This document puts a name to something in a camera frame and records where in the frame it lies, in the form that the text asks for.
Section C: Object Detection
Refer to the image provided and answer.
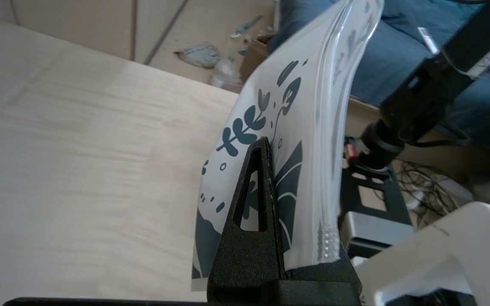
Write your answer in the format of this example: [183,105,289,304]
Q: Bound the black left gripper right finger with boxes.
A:
[287,246,362,294]

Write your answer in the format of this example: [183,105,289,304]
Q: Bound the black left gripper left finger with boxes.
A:
[207,136,287,301]

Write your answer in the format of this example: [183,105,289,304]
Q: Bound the white pouch with horse print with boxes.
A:
[191,0,385,292]

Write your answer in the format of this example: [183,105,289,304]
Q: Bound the silver robot base block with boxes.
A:
[339,210,416,258]

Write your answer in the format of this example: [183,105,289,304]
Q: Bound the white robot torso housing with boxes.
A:
[351,202,490,306]

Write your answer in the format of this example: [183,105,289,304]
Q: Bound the small white floor item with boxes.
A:
[210,57,244,93]

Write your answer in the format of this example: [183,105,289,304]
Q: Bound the light wood shelf cabinet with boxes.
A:
[0,19,239,302]

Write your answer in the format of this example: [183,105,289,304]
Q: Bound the brown cardboard box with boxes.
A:
[240,34,279,85]

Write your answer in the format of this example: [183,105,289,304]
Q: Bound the patterned crumpled floor item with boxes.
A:
[174,42,221,69]

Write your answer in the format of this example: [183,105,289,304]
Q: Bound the blue fabric sofa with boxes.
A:
[268,0,490,153]

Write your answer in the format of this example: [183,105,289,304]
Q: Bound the small grey floor scrap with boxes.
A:
[231,15,263,39]

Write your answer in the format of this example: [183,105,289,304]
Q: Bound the brown baseboard strip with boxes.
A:
[143,0,188,65]

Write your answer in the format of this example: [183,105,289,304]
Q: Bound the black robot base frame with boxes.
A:
[339,166,413,226]

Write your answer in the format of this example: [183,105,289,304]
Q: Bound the tangled floor cables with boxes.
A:
[392,159,475,230]

